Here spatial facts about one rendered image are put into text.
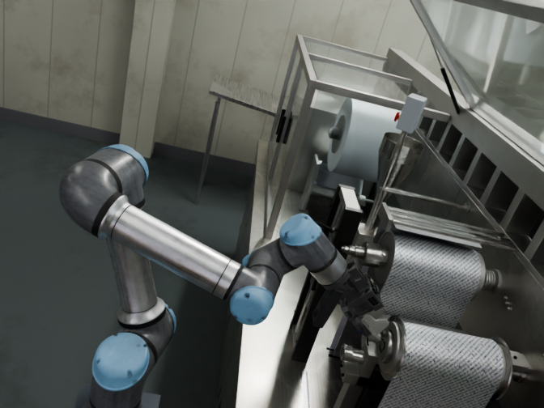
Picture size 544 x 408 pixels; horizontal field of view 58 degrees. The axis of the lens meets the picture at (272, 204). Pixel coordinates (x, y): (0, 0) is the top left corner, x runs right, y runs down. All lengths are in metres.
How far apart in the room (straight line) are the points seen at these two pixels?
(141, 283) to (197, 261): 0.29
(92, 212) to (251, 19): 3.74
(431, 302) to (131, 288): 0.76
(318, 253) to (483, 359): 0.46
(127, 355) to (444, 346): 0.70
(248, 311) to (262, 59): 3.83
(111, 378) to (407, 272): 0.74
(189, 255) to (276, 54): 3.78
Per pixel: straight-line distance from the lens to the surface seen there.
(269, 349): 1.59
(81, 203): 0.97
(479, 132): 1.78
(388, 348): 1.17
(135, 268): 1.17
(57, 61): 4.97
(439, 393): 1.25
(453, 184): 1.83
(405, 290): 1.34
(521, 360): 1.33
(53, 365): 2.70
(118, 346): 1.18
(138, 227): 0.95
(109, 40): 4.78
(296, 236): 0.98
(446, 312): 1.42
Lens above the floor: 1.96
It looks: 26 degrees down
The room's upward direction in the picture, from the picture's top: 16 degrees clockwise
